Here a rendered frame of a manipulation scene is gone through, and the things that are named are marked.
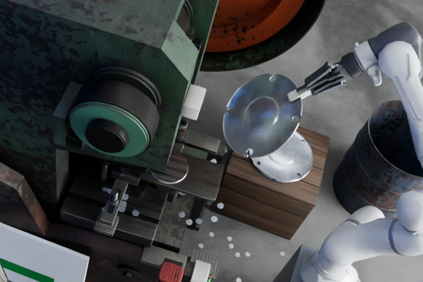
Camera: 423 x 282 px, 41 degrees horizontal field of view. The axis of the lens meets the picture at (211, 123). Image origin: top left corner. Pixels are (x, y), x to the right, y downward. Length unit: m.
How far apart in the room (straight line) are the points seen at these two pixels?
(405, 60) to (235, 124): 0.59
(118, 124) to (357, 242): 0.90
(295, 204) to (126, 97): 1.42
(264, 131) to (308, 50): 1.75
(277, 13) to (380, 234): 0.71
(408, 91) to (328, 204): 1.40
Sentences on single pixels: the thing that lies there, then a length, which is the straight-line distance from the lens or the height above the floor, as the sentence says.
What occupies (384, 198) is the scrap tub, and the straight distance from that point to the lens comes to 2.74.
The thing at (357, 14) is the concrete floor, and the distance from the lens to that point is 3.91.
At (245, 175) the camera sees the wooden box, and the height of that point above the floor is 0.35.
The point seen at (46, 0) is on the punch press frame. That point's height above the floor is 1.50.
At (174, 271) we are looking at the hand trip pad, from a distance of 1.72.
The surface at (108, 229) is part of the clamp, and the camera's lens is 1.79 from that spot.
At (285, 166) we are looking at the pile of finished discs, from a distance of 2.48.
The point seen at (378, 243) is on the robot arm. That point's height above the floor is 0.92.
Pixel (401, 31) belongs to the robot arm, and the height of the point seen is 1.32.
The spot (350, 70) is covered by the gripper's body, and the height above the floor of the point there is 1.19.
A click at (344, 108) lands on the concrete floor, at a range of 3.31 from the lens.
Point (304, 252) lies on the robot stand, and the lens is 2.22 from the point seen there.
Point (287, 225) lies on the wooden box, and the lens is 2.63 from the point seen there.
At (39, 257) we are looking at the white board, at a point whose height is 0.50.
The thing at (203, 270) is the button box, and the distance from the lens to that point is 1.88.
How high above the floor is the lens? 2.35
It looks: 52 degrees down
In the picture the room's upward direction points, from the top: 19 degrees clockwise
